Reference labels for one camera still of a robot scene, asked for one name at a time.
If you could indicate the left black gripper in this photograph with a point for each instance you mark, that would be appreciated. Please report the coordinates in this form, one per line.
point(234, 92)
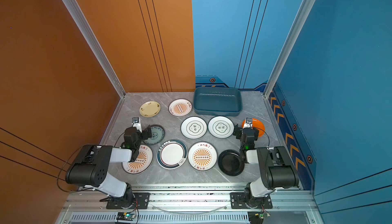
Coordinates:
point(145, 132)

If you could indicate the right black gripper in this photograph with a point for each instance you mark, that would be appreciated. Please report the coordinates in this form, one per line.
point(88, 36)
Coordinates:
point(238, 132)

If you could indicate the white plate black emblem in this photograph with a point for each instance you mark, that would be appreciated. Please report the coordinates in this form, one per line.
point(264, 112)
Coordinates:
point(193, 127)
point(221, 127)

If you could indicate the cream yellow floral plate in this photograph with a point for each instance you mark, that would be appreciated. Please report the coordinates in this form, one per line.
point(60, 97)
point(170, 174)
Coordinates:
point(149, 109)

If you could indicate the white orange sunburst plate back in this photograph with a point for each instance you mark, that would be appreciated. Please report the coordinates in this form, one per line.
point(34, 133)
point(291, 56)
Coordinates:
point(180, 107)

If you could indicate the white orange sunburst plate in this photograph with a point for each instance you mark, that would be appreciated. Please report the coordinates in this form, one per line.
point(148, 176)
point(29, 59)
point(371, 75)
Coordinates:
point(180, 107)
point(202, 156)
point(142, 163)

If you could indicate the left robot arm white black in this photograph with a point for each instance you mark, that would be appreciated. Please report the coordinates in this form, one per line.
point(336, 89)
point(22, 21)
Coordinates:
point(90, 167)

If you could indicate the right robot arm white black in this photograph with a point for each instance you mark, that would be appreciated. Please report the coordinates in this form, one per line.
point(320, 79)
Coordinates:
point(277, 170)

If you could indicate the teal plastic bin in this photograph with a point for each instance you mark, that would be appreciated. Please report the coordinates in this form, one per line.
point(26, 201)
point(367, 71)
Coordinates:
point(218, 101)

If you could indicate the green patterned small plate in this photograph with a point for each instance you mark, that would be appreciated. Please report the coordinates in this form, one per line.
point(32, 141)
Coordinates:
point(157, 134)

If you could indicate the white orange sunburst plate left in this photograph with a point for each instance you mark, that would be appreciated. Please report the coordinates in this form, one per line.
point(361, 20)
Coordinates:
point(142, 163)

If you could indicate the white plate dark green rim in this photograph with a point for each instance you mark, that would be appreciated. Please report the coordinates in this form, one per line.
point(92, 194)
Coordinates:
point(172, 154)

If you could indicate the white orange sunburst plate centre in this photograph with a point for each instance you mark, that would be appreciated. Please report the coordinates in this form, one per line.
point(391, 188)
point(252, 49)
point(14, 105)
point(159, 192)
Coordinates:
point(202, 156)

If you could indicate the left green circuit board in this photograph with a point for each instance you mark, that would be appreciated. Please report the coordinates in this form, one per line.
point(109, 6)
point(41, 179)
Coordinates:
point(126, 217)

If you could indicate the green circuit board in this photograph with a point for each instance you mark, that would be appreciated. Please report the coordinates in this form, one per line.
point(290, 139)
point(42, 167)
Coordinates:
point(258, 217)
point(126, 217)

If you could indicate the right green circuit board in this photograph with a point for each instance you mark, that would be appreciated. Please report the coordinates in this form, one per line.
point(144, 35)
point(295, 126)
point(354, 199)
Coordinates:
point(258, 217)

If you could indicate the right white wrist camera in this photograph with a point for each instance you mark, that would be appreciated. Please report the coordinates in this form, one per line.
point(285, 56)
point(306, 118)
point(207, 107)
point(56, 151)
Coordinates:
point(248, 123)

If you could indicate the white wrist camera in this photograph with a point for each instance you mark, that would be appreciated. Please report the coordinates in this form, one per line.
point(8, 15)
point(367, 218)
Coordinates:
point(248, 123)
point(137, 124)

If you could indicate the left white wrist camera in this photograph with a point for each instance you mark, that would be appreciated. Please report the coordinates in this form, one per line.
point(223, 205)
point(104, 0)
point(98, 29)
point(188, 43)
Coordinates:
point(137, 124)

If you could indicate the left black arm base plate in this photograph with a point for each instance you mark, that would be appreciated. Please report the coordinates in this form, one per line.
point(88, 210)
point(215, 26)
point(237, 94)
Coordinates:
point(141, 201)

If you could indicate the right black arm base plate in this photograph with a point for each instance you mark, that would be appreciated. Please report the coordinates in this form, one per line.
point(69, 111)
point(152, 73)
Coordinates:
point(239, 201)

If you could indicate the aluminium frame rail front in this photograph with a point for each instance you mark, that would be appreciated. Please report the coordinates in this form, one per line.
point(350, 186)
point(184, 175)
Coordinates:
point(205, 203)

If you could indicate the left aluminium corner post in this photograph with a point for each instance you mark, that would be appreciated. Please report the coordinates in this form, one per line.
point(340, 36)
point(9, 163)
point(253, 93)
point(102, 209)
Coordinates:
point(87, 32)

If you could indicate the aluminium corner post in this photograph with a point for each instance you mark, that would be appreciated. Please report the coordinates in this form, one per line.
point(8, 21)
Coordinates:
point(87, 32)
point(295, 30)

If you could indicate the right aluminium corner post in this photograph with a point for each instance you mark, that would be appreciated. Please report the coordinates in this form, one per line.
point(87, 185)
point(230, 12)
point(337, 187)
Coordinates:
point(295, 30)

